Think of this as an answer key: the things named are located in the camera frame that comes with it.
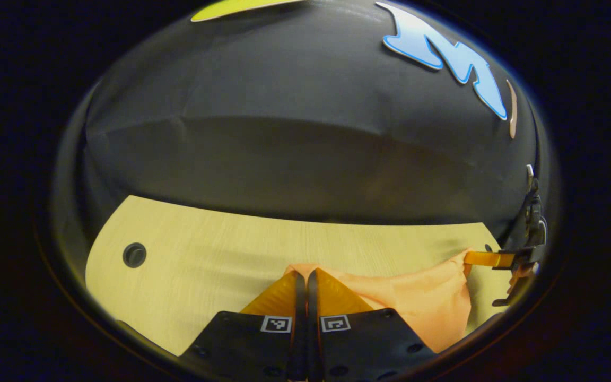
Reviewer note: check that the black backdrop cloth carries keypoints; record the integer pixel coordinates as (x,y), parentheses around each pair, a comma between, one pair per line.
(284,132)

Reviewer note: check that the orange T-shirt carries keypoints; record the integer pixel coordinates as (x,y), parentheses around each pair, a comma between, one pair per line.
(422,302)

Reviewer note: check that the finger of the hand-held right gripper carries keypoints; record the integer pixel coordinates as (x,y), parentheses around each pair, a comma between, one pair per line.
(488,259)
(509,297)

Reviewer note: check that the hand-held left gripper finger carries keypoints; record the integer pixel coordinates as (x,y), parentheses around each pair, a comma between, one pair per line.
(300,318)
(312,318)

